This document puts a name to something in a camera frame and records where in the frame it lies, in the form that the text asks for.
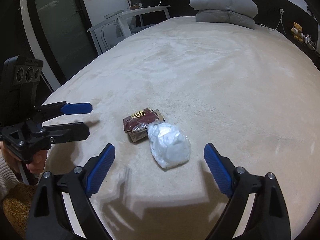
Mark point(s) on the teddy bear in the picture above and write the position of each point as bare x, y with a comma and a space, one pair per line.
298, 31

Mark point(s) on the person's left hand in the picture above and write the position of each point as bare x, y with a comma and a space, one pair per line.
36, 161

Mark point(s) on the beige bed blanket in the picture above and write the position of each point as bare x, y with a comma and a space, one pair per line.
212, 80

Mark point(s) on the person's left forearm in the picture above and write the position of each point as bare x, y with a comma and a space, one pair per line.
7, 180

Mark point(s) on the yellow fluffy rug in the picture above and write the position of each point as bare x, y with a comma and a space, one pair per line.
17, 210

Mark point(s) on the frosted glass door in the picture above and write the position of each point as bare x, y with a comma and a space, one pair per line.
62, 25

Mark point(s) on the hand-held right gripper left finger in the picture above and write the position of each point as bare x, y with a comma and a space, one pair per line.
100, 172

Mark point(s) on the maroon packet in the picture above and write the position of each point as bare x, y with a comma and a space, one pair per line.
137, 122

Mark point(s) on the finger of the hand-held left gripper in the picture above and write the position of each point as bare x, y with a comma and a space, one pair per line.
72, 131
76, 108

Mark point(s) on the clear bag of white tissue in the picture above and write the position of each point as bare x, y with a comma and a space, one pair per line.
170, 143

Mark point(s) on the grey folded duvet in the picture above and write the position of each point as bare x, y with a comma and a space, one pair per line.
225, 6

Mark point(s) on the white desk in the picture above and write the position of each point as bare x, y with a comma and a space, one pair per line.
142, 10

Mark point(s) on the grey tray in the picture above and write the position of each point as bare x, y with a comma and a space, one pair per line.
113, 13

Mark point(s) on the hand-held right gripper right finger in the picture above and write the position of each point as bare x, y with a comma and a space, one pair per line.
220, 172

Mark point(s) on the clear plastic chair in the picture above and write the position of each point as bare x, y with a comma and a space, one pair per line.
111, 33

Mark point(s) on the row of small bottles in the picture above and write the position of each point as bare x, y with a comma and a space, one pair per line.
310, 41

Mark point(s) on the glass kettle appliance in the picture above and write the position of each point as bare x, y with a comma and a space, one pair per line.
135, 3

